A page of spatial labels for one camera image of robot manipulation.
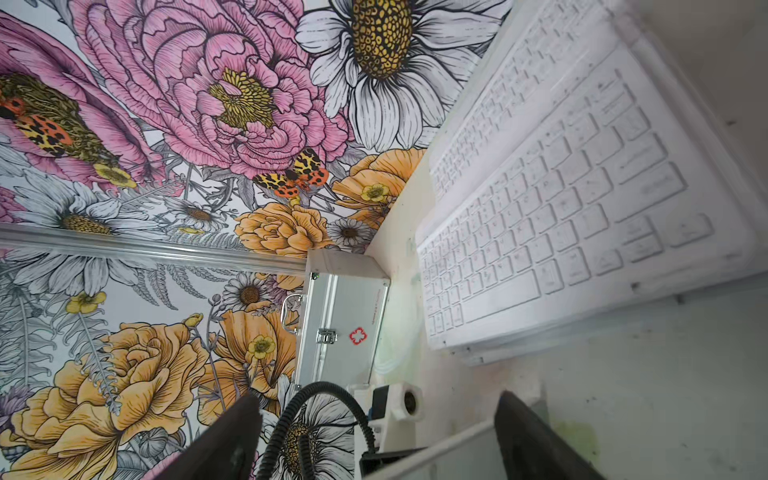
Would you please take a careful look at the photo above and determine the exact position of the white keyboard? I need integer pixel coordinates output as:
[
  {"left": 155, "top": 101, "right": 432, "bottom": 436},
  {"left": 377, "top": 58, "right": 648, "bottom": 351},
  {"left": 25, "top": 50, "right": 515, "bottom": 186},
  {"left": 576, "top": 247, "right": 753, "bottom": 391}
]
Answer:
[
  {"left": 429, "top": 1, "right": 610, "bottom": 200},
  {"left": 416, "top": 37, "right": 767, "bottom": 354}
]

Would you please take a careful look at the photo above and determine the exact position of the left aluminium frame post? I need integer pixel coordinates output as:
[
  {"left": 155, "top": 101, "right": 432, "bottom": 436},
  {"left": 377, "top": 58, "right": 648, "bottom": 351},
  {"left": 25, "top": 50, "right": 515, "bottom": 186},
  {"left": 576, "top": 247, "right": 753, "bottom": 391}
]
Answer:
[{"left": 1, "top": 223, "right": 306, "bottom": 276}]

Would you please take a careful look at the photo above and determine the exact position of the silver metal case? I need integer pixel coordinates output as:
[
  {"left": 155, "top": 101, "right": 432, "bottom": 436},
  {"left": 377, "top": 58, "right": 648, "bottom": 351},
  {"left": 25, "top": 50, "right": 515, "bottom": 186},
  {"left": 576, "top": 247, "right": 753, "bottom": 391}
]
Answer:
[{"left": 285, "top": 249, "right": 390, "bottom": 390}]

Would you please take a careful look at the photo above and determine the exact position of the pink keyboard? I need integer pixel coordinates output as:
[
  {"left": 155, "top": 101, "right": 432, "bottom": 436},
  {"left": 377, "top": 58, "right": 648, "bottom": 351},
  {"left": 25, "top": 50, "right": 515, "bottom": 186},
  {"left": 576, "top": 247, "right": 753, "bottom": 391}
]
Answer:
[{"left": 455, "top": 17, "right": 767, "bottom": 366}]

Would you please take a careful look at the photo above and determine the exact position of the yellow keyboard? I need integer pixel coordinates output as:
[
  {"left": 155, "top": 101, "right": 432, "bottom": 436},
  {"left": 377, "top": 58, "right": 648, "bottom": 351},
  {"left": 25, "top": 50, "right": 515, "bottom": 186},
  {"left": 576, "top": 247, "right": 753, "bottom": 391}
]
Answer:
[{"left": 362, "top": 383, "right": 544, "bottom": 480}]

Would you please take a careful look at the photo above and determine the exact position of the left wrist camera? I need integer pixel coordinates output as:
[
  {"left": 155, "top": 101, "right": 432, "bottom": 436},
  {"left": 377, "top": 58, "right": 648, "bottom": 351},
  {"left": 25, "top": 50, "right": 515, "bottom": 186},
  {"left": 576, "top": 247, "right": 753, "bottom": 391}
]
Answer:
[{"left": 347, "top": 382, "right": 425, "bottom": 453}]

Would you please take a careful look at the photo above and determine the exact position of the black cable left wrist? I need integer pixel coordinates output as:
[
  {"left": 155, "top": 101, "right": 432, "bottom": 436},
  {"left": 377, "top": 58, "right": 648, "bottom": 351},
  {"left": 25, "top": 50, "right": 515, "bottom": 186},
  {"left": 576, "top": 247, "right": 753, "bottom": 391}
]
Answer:
[{"left": 255, "top": 381, "right": 378, "bottom": 480}]

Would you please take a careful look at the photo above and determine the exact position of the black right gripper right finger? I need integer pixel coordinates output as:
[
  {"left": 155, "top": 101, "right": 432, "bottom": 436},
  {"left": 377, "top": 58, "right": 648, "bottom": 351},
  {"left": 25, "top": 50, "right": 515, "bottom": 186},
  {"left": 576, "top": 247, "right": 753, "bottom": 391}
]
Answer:
[{"left": 494, "top": 391, "right": 604, "bottom": 480}]

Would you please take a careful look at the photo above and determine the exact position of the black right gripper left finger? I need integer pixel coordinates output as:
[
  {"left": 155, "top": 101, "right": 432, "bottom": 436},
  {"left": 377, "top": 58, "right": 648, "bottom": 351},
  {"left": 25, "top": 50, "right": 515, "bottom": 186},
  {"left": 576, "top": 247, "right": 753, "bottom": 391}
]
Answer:
[{"left": 154, "top": 394, "right": 263, "bottom": 480}]

